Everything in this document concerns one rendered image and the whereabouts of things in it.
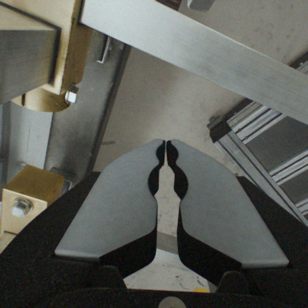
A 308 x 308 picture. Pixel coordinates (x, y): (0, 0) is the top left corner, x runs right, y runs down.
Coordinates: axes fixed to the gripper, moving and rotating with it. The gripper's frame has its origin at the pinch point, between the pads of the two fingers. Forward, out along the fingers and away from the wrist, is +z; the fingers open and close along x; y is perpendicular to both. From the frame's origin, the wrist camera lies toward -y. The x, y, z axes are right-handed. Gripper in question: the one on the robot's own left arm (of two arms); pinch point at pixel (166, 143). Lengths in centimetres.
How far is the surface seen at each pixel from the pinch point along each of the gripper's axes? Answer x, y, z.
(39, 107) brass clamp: -9.7, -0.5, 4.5
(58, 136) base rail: -17.2, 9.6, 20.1
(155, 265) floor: -2, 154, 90
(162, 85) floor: 0, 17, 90
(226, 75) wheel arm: 4.3, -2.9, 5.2
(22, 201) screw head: -15.4, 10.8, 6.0
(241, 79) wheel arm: 5.4, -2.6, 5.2
